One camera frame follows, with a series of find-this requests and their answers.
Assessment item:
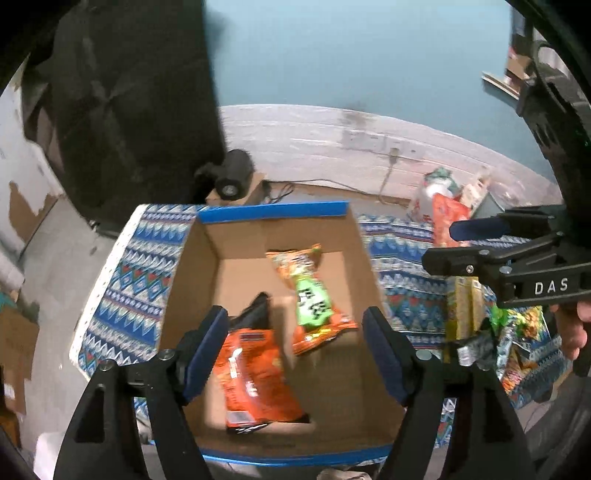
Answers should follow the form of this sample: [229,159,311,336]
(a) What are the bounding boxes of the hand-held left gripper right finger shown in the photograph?
[361,306,539,480]

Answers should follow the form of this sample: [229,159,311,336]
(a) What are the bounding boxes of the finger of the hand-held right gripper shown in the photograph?
[449,205,565,243]
[421,233,563,278]

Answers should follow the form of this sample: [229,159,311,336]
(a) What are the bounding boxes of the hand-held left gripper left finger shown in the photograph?
[53,305,230,480]

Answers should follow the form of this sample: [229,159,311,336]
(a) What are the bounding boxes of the red orange fries snack bag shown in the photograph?
[433,193,472,247]

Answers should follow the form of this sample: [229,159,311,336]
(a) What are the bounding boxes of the long gold snack box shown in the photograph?
[443,276,485,365]

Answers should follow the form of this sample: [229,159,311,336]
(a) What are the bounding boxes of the dark snack bag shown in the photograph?
[231,292,274,333]

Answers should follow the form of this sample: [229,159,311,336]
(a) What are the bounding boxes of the cardboard box with blue rim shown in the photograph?
[157,202,407,464]

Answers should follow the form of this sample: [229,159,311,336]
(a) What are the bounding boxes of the green and orange snack packet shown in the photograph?
[265,244,360,356]

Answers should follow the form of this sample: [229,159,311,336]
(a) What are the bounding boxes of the person's right hand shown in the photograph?
[556,300,591,361]

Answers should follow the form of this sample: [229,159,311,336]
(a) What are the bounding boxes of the clear plastic bag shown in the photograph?
[462,168,506,217]

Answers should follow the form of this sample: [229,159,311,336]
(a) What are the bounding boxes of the pile of colourful snack packets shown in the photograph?
[489,307,571,409]

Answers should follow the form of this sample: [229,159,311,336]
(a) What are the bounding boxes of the white and green snack bag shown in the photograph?
[406,167,462,222]

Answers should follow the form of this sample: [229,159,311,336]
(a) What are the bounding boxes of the blue patterned cloth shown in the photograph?
[69,203,571,448]

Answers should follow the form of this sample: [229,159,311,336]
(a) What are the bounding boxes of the wooden shelf board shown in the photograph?
[481,46,527,100]

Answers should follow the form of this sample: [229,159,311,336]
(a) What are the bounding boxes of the black cylindrical device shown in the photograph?
[194,148,252,200]

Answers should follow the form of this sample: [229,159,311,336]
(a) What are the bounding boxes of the flat cardboard pieces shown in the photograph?
[0,305,40,416]

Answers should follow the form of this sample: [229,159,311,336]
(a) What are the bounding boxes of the black chair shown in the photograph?
[28,0,227,232]

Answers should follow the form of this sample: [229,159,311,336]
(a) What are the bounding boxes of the black cable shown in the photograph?
[263,159,411,206]

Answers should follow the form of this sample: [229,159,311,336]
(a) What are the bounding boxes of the black curved frame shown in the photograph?
[505,0,591,185]

